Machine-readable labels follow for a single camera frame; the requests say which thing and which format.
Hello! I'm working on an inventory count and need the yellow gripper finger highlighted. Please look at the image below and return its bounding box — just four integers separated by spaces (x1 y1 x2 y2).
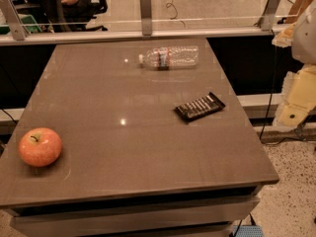
272 24 295 47
273 64 316 127

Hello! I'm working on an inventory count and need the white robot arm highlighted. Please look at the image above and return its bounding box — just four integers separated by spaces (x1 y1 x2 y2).
272 2 316 129

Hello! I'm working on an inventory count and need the red apple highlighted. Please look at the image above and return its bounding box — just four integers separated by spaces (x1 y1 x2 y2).
18 127 62 167

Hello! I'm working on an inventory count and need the clear plastic water bottle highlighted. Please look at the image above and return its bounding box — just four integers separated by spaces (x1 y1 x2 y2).
139 45 199 70

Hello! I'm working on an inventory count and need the blue mat on floor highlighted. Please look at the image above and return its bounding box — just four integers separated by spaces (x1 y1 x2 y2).
233 225 265 237

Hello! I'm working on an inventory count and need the black office chair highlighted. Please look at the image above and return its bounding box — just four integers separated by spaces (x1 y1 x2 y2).
39 0 109 33

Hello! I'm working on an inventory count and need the glass barrier panel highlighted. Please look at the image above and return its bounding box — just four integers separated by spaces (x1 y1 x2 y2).
12 0 302 37

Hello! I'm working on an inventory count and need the green bin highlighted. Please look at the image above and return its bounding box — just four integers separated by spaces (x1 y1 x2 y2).
0 15 42 35

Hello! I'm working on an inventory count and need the right metal glass bracket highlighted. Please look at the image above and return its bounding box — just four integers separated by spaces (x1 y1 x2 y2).
258 0 280 31

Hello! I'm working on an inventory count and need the metal glass bracket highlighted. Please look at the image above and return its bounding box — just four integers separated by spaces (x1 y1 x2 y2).
0 0 28 40
258 0 280 31
140 0 152 36

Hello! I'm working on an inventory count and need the middle metal glass bracket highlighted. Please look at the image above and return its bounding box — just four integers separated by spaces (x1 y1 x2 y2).
140 0 152 36

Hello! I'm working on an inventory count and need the left metal glass bracket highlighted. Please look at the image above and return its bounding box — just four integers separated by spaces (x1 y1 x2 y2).
0 0 28 40

